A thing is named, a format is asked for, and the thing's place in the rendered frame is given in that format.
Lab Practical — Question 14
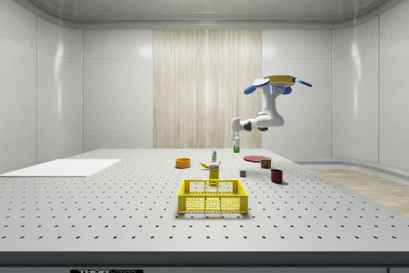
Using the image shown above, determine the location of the red plate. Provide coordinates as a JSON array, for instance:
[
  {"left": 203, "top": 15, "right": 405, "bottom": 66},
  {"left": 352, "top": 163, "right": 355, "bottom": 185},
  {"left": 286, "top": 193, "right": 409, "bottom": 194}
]
[{"left": 243, "top": 155, "right": 272, "bottom": 163}]

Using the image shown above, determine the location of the white board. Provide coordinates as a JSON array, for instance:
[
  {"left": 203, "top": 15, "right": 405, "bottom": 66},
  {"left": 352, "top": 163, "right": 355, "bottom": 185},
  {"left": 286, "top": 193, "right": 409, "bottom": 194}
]
[{"left": 0, "top": 159, "right": 123, "bottom": 178}]

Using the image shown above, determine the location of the red mug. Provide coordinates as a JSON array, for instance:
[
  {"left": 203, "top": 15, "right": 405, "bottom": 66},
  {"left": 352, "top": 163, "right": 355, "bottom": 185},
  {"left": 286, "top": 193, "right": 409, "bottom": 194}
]
[{"left": 270, "top": 168, "right": 286, "bottom": 185}]

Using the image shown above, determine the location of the yellow basket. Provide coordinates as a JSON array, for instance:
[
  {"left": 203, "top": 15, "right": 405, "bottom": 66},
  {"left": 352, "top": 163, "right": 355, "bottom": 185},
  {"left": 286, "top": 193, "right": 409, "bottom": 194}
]
[{"left": 177, "top": 178, "right": 250, "bottom": 215}]

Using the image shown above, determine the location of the yellow box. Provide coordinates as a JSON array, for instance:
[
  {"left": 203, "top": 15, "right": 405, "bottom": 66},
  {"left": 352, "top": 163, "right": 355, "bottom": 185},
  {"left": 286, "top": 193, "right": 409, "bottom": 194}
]
[{"left": 208, "top": 163, "right": 220, "bottom": 187}]

